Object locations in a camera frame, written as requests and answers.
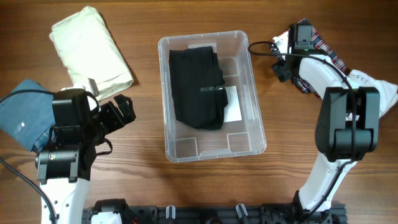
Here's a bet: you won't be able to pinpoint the black cloth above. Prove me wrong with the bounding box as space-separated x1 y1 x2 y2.
169 46 228 130

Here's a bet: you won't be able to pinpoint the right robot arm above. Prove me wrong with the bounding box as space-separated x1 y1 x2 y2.
155 21 380 223

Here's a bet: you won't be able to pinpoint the clear plastic storage bin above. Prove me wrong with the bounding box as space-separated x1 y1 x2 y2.
158 30 267 163

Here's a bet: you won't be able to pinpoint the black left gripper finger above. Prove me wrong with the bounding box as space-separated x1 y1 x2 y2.
114 95 133 110
121 107 136 125

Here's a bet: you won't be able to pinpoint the folded blue denim jeans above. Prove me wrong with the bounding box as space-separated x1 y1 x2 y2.
1 92 55 152

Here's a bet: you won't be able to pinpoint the white printed t-shirt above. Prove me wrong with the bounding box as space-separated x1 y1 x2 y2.
348 70 397 117

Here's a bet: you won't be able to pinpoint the folded cream cloth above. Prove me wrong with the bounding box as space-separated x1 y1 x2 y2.
49 6 134 101

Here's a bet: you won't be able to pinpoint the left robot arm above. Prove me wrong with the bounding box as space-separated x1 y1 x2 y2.
35 93 136 223

